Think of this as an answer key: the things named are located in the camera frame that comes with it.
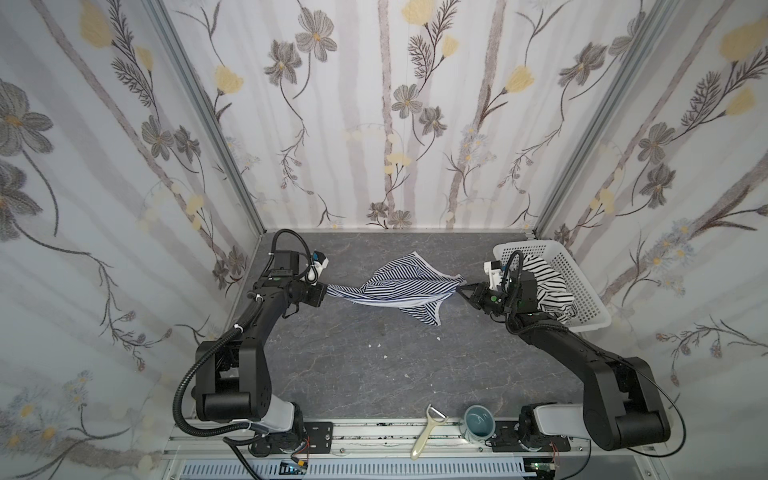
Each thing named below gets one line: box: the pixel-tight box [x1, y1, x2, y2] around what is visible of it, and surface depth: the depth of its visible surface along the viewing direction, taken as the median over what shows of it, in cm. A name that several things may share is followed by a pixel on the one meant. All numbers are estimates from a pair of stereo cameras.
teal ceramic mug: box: [458, 404, 496, 443], surface depth 75 cm
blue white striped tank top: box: [326, 251, 467, 326], surface depth 98 cm
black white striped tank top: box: [521, 254, 577, 324], surface depth 97 cm
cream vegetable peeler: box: [410, 404, 449, 460], surface depth 78 cm
